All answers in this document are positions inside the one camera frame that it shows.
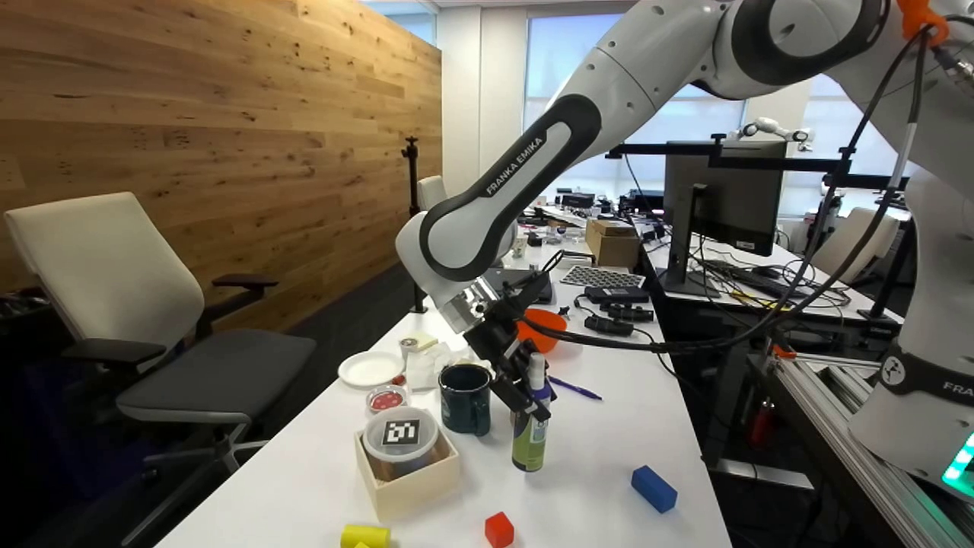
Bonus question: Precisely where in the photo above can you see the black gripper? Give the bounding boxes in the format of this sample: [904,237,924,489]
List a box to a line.
[466,276,550,425]

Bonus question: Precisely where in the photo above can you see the blue bottle with white cap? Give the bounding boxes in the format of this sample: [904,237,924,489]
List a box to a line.
[508,352,555,474]

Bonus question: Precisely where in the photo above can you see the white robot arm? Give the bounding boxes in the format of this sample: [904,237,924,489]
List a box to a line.
[396,0,974,501]

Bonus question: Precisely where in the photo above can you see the dark green mug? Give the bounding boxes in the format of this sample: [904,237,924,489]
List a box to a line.
[439,362,491,435]

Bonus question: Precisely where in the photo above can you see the blue pen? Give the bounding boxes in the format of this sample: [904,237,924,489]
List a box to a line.
[548,377,601,403]

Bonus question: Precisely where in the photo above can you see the orange plastic bowl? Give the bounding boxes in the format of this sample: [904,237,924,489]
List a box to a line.
[516,308,566,353]

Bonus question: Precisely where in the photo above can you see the black power adapter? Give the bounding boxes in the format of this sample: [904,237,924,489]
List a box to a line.
[583,318,634,338]

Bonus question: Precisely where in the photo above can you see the black keyboard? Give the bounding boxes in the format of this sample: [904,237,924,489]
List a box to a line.
[559,264,644,291]

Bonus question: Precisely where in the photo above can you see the round tagged tin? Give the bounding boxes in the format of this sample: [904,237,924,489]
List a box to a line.
[363,409,439,483]

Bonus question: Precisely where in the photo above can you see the red lid dish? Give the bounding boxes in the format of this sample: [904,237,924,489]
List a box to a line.
[365,386,407,414]

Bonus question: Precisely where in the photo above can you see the red block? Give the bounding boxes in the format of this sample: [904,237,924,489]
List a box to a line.
[485,511,515,548]

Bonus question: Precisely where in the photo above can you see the white paper plate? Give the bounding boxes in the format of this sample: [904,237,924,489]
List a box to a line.
[338,352,406,390]

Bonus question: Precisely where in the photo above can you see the blue block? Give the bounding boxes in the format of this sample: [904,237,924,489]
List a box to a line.
[630,467,676,511]

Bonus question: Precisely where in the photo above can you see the cardboard box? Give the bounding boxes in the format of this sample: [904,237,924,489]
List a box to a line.
[583,220,640,268]

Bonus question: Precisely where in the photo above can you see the far white office chair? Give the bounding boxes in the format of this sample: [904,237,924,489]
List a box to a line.
[417,173,448,211]

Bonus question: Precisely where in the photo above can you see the white office chair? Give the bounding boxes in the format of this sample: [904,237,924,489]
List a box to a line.
[417,173,448,211]
[811,206,901,285]
[2,191,316,548]

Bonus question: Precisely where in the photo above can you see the yellow block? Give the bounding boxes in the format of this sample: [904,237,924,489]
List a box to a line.
[340,524,393,548]

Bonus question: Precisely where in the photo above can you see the black tripod stand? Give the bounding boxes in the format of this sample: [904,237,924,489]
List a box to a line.
[400,137,425,315]

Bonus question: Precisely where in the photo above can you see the black computer monitor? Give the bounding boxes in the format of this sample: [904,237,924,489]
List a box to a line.
[661,142,785,296]

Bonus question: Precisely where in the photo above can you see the right white office chair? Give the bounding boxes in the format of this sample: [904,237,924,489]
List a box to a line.
[811,206,901,285]

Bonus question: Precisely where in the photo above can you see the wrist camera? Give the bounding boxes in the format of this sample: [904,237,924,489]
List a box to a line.
[442,286,491,336]

